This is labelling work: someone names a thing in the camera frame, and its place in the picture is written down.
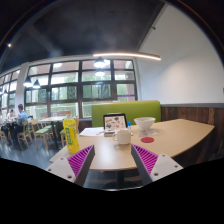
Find yellow drink bottle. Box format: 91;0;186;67
62;118;81;155

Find green upholstered bench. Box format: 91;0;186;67
91;100;162;128

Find hanging pendant lamps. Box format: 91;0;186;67
22;56;108;90

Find black-framed tablet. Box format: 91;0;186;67
102;112;129;132

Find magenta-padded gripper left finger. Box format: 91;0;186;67
45;144;96;188

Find white paper sheets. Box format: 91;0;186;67
79;126;105;138

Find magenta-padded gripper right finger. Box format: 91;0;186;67
130;143;184;187

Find white bowl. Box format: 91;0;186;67
133;116;157;132

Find wooden dining table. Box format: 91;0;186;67
37;115;68;148

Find flat round red coaster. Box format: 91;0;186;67
140;136;155;144

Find white mug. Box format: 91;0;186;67
112;128;133;146

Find small dark box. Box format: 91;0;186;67
103;129;117;137

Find dark-framed window wall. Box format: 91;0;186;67
0;58;138;120

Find long linear ceiling light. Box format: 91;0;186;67
92;50;162;62

